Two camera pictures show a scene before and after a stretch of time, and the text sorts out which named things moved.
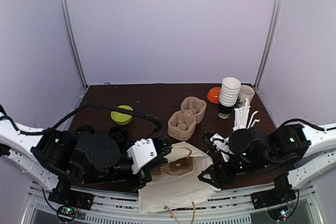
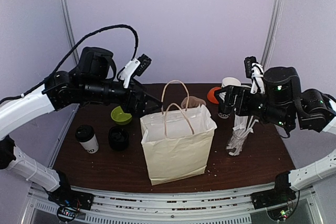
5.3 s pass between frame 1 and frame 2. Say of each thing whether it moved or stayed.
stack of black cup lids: stayed
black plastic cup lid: stayed
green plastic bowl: stayed
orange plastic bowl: stayed
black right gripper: moved
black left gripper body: moved
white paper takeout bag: moved
